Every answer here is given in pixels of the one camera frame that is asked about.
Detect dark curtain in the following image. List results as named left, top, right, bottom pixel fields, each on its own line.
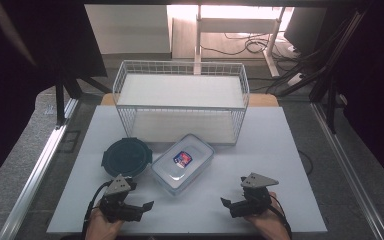
left=0, top=0, right=108, bottom=195
left=333, top=0, right=384, bottom=196

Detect thin black cable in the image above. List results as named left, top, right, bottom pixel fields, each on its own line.
left=297, top=149, right=315, bottom=177

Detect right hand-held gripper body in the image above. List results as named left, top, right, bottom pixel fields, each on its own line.
left=229, top=172, right=280, bottom=220

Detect white power strip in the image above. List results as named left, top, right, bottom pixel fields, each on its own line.
left=286, top=72, right=305, bottom=88

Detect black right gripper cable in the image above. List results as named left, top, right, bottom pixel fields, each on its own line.
left=267, top=194, right=293, bottom=240

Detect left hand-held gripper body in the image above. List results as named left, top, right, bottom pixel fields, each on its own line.
left=98, top=173, right=145, bottom=224

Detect black floor cables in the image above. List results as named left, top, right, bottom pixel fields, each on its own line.
left=199, top=31, right=302, bottom=58

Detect clear rectangular lidded container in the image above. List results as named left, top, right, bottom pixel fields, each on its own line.
left=150, top=133, right=216, bottom=197

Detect wooden board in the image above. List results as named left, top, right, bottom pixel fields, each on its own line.
left=99, top=92, right=280, bottom=108

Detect dark monitor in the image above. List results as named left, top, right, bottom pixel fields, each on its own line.
left=283, top=7, right=328, bottom=56

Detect white wire rack shelf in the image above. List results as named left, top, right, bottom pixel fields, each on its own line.
left=112, top=59, right=251, bottom=147

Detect round dark lidded container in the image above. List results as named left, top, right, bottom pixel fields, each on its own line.
left=100, top=136, right=154, bottom=179

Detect person's right hand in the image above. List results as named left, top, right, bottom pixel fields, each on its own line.
left=244, top=191, right=293, bottom=240

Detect white cabinet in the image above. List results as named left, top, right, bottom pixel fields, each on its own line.
left=84, top=4, right=173, bottom=56

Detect aluminium rail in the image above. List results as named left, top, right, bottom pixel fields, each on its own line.
left=0, top=97, right=80, bottom=240
left=310, top=102, right=384, bottom=240

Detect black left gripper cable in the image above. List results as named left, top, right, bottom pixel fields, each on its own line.
left=80, top=180, right=112, bottom=240

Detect person's left hand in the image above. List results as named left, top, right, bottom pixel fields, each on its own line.
left=85, top=207, right=125, bottom=240

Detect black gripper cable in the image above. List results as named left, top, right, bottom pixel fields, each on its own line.
left=80, top=180, right=112, bottom=240
left=267, top=194, right=293, bottom=240

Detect white desk frame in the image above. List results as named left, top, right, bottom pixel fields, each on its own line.
left=194, top=4, right=286, bottom=79

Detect bundle of black cables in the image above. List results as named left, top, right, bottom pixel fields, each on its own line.
left=265, top=46, right=338, bottom=98

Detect black metal stand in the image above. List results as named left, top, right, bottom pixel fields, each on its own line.
left=53, top=58, right=113, bottom=130
left=309, top=9, right=372, bottom=135

